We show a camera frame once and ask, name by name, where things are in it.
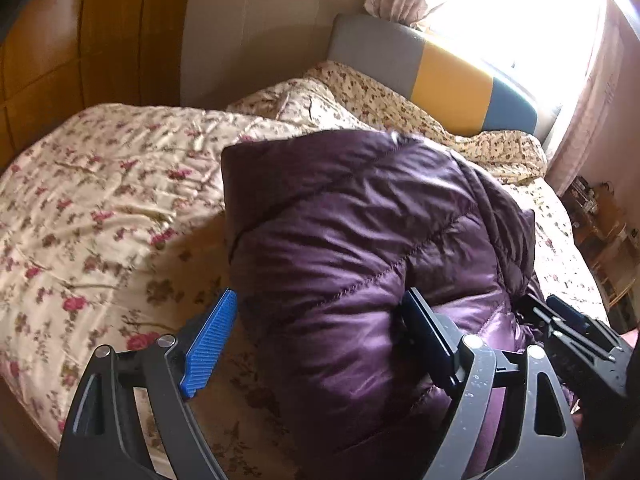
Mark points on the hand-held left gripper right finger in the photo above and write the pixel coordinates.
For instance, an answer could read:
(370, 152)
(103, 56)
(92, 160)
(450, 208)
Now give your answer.
(432, 340)

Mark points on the purple quilted puffer jacket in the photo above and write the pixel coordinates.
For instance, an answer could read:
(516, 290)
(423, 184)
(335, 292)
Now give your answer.
(360, 230)

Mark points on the wooden desk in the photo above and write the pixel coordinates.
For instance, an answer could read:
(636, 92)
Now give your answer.
(600, 210)

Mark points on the floral pillow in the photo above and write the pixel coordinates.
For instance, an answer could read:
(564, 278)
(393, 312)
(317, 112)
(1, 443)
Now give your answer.
(400, 105)

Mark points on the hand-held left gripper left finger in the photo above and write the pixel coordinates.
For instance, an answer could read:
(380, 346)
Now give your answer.
(210, 345)

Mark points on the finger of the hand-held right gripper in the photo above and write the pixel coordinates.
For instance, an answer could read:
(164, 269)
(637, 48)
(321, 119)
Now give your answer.
(567, 312)
(537, 315)

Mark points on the wooden wardrobe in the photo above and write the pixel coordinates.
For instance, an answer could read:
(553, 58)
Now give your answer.
(90, 50)

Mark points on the grey yellow teal headboard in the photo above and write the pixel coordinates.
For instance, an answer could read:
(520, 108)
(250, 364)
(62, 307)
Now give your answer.
(450, 75)

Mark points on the large-flower floral bedspread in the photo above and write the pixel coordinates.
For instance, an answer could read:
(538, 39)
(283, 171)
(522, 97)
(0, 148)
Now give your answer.
(100, 200)

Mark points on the wooden chair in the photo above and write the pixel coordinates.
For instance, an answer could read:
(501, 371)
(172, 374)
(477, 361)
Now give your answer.
(617, 270)

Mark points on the window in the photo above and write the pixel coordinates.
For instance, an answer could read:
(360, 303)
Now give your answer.
(525, 20)

